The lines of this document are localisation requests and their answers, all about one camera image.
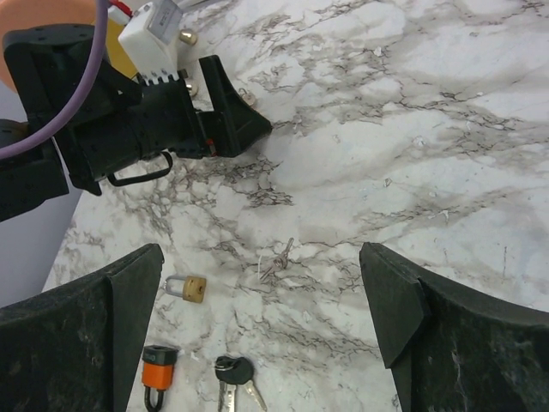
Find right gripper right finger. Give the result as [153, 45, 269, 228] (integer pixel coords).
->
[359, 243, 548, 411]

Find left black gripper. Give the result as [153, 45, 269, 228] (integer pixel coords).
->
[72, 55, 273, 196]

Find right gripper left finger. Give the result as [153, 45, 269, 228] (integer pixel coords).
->
[1, 244, 164, 411]

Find large brass padlock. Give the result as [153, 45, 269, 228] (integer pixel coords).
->
[238, 88, 256, 106]

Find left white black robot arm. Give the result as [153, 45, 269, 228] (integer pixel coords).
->
[1, 24, 272, 220]

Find small silver key pair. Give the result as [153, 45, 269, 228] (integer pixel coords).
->
[258, 238, 294, 282]

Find black head key bunch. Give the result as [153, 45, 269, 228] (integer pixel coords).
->
[214, 355, 268, 411]

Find orange black padlock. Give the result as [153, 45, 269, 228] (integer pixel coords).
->
[142, 345, 178, 412]

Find small brass padlock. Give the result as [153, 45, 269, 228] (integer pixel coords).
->
[163, 276, 207, 304]

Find round pastel drawer box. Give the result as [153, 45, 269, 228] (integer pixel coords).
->
[0, 0, 201, 98]

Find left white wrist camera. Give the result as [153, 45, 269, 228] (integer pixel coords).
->
[108, 0, 196, 85]

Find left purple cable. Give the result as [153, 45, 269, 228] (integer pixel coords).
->
[0, 0, 108, 161]

